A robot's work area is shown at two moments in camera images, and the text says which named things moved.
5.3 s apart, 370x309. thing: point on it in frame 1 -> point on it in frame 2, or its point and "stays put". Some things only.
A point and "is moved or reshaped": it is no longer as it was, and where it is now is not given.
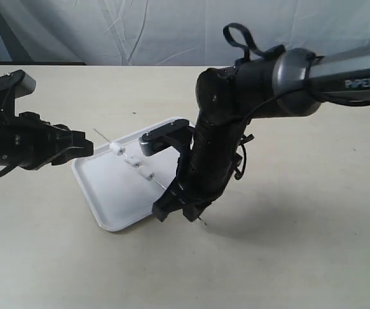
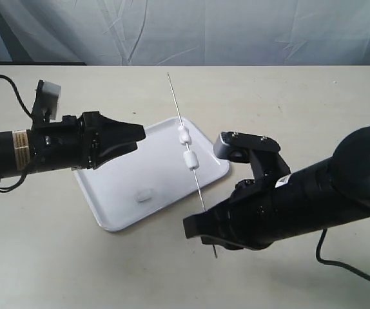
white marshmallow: [147, 173] is moved or reshaped
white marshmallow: [134, 159] is moved or reshaped
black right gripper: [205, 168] -> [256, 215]
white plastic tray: [119, 185] stays put
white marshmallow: [114, 147] is moved or reshaped
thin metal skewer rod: [155, 178] -> [188, 150]
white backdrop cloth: [172, 33] stays put
